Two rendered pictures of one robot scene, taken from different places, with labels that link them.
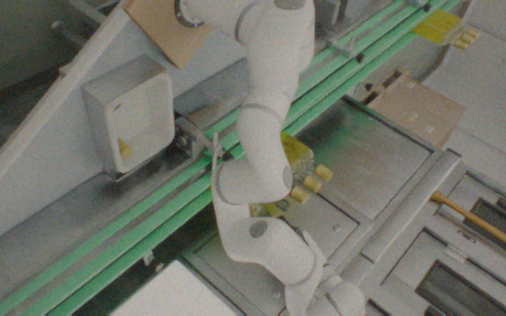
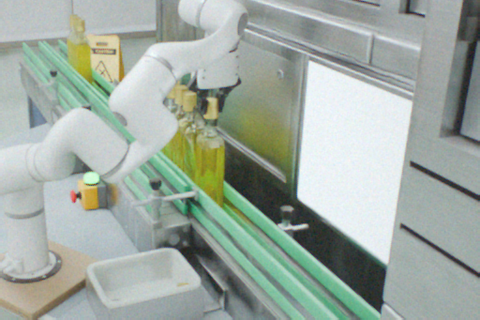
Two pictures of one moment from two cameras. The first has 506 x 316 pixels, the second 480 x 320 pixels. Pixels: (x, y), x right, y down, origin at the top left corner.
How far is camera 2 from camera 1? 81 cm
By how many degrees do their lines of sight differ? 29
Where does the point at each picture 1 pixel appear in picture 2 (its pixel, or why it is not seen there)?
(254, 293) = (287, 97)
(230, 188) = (103, 159)
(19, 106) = not seen: outside the picture
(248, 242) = (132, 121)
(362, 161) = not seen: hidden behind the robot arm
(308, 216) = not seen: hidden behind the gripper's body
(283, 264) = (138, 82)
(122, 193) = (228, 278)
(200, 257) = (287, 172)
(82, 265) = (281, 285)
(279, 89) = (22, 155)
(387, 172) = (185, 28)
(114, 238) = (258, 265)
